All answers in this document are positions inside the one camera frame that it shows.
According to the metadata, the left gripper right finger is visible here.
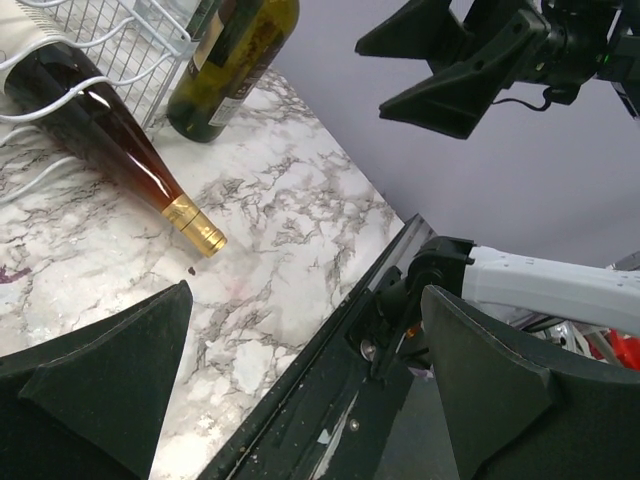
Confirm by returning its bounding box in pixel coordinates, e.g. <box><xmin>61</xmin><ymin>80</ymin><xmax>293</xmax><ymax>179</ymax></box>
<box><xmin>421</xmin><ymin>286</ymin><xmax>639</xmax><ymax>479</ymax></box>

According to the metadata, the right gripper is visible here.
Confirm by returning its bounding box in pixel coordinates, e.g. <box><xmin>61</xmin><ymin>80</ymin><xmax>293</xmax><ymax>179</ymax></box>
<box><xmin>355</xmin><ymin>0</ymin><xmax>624</xmax><ymax>140</ymax></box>

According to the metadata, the white wire wine rack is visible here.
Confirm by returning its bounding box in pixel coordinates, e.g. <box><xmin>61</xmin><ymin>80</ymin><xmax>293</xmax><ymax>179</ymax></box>
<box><xmin>0</xmin><ymin>0</ymin><xmax>201</xmax><ymax>201</ymax></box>

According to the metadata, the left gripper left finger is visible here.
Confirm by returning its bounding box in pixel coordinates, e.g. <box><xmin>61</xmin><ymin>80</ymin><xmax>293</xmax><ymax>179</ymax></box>
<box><xmin>1</xmin><ymin>281</ymin><xmax>193</xmax><ymax>479</ymax></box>

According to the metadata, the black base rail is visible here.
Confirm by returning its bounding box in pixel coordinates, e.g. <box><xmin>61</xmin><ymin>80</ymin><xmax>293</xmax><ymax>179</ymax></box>
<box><xmin>199</xmin><ymin>215</ymin><xmax>433</xmax><ymax>479</ymax></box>

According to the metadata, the red wine bottle gold cap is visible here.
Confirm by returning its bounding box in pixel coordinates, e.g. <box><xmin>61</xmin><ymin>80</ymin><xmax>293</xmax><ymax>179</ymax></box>
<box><xmin>3</xmin><ymin>43</ymin><xmax>226</xmax><ymax>257</ymax></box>

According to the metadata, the dark bottle silver neck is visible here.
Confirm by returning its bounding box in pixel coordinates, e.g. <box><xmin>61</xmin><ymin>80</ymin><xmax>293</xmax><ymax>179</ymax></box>
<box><xmin>167</xmin><ymin>0</ymin><xmax>300</xmax><ymax>143</ymax></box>

